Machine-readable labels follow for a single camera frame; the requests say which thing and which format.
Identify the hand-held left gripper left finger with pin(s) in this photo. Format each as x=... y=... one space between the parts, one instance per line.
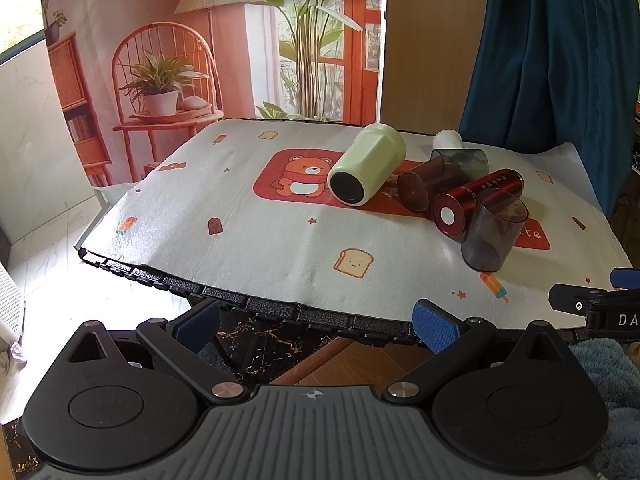
x=197 y=327

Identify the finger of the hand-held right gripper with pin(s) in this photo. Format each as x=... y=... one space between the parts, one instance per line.
x=570 y=297
x=625 y=278

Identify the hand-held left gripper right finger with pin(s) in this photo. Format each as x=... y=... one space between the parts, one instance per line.
x=435 y=325

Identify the light green cup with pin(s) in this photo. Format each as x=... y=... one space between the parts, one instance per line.
x=370 y=160

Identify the grey translucent cup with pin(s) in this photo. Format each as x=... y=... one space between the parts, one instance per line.
x=487 y=245

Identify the dark red translucent cup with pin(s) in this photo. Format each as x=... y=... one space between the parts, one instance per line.
x=430 y=180

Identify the clear greenish cup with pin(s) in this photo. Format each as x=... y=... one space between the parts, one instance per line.
x=472 y=160

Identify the white cup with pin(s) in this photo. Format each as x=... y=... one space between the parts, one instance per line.
x=447 y=139

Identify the grey fluffy blanket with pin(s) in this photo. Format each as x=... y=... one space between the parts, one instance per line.
x=620 y=390

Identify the bear print table mat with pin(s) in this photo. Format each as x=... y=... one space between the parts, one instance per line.
x=250 y=240

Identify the white perforated basket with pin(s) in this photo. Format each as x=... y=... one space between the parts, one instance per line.
x=10 y=305

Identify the blue curtain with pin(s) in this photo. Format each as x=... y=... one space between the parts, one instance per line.
x=550 y=60

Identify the wooden cabinet panel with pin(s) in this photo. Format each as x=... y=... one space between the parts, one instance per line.
x=425 y=35

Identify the room scene wall backdrop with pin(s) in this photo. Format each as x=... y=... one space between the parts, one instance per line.
x=225 y=60

